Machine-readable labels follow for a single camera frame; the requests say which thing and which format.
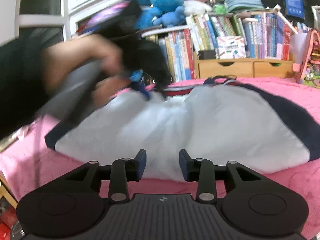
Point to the pink blanket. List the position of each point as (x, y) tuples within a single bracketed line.
[(30, 160)]

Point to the row of pink-spined books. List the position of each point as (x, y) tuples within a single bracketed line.
[(270, 37)]

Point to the row of tall picture books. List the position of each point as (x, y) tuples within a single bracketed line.
[(180, 55)]

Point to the row of green-spined books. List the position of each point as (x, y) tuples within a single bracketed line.
[(200, 32)]

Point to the folded teal towels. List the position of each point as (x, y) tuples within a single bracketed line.
[(242, 3)]

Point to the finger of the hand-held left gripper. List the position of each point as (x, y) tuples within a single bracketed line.
[(145, 92)]

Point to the black power adapter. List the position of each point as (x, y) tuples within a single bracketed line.
[(207, 55)]

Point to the person's left hand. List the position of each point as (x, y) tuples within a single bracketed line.
[(82, 52)]

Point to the white window frame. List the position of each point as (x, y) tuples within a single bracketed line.
[(71, 7)]

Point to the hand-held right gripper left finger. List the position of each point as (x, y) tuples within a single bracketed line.
[(142, 165)]

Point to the green ball toy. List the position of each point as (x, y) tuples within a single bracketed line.
[(220, 9)]

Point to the colourful printed box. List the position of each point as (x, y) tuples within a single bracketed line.
[(231, 47)]

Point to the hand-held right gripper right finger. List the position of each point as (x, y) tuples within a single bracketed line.
[(184, 166)]

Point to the small blue plush toy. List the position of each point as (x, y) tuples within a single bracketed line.
[(172, 17)]

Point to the wooden drawer organiser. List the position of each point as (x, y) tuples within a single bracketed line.
[(237, 68)]

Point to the navy white red jacket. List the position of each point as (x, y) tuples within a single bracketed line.
[(200, 130)]

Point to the pink toy house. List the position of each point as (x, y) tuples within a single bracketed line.
[(312, 65)]

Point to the person's left forearm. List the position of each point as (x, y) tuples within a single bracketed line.
[(20, 85)]

